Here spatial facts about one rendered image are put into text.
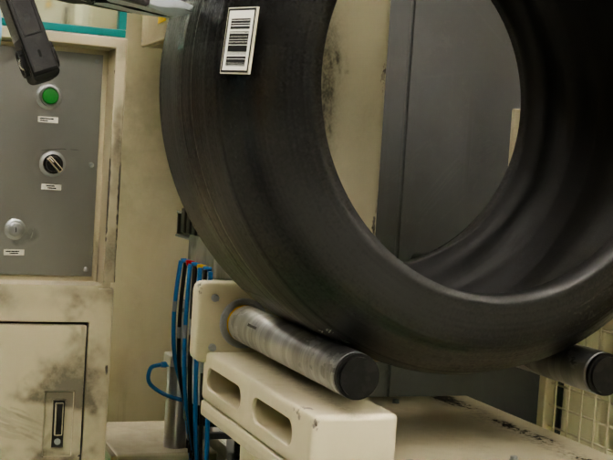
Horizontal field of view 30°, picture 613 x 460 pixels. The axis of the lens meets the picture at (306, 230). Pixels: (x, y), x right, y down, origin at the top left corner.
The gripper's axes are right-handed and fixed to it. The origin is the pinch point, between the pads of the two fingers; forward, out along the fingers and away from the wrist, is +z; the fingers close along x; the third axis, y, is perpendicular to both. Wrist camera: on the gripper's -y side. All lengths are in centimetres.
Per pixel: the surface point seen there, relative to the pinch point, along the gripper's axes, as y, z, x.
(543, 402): -36, 67, 27
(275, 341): -30.7, 18.0, 5.5
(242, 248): -21.2, 9.4, -3.7
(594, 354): -26, 47, -11
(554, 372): -29, 46, -5
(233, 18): -0.7, 2.9, -9.3
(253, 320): -29.7, 18.4, 14.5
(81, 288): -33, 8, 61
